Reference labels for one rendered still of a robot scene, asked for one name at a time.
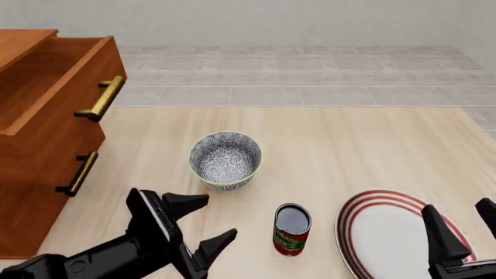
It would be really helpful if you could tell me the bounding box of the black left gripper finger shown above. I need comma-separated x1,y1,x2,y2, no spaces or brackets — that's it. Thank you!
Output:
193,228,239,274
161,191,211,224

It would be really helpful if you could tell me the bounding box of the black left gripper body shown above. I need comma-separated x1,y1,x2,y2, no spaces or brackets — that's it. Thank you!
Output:
126,188,212,279

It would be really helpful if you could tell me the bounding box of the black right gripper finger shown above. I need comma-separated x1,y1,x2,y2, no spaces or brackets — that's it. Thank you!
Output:
421,204,478,269
474,198,496,231

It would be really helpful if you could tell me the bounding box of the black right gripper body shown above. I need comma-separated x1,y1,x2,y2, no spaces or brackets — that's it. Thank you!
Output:
427,259,496,279

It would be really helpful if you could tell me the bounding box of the wooden cabinet drawer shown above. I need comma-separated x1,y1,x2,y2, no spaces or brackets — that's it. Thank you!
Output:
0,35,128,137
0,123,107,190

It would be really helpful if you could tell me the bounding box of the wooden cabinet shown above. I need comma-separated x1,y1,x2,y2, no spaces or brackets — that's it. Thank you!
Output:
0,28,128,260

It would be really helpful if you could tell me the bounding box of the white plate with red rings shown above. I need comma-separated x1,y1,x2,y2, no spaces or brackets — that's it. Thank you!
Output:
334,189,479,279

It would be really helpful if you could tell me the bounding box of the blue patterned bowl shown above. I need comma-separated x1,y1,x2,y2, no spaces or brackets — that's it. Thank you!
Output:
188,130,263,192

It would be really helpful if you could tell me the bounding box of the red tomato sauce tin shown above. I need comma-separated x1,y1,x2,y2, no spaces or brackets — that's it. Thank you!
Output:
273,202,313,257

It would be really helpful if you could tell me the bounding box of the brass drawer handle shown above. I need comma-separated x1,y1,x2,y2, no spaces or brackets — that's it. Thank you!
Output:
55,150,100,198
73,74,126,123

